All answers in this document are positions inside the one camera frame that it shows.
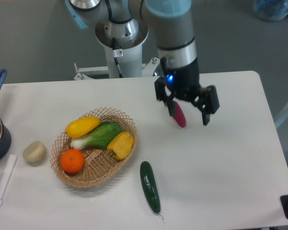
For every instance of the purple sweet potato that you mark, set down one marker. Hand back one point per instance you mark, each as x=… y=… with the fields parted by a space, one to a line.
x=177 y=114

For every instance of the woven wicker basket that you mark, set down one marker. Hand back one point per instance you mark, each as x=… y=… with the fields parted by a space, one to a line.
x=98 y=165

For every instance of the blue plastic bag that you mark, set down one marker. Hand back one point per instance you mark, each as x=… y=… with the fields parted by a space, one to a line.
x=270 y=10

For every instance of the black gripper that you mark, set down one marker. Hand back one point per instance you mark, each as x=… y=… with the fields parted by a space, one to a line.
x=183 y=82

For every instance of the beige potato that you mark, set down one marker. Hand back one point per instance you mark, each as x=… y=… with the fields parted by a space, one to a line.
x=34 y=152

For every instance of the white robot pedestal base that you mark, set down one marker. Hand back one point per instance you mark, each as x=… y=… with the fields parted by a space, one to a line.
x=123 y=46

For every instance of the yellow bell pepper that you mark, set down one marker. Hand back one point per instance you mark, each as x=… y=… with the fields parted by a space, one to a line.
x=121 y=146

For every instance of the dark green cucumber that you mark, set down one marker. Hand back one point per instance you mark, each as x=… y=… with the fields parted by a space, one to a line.
x=149 y=187

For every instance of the green bok choy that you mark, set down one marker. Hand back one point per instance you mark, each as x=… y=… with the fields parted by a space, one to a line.
x=99 y=138

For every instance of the white rolled cloth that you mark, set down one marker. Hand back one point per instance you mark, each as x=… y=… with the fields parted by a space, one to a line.
x=6 y=174

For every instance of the orange mandarin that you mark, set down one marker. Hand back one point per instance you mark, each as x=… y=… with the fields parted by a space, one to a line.
x=72 y=161

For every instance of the yellow mango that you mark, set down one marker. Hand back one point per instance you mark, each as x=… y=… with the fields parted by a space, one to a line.
x=82 y=126

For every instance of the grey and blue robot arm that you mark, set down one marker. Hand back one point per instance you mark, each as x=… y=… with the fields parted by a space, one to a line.
x=169 y=20

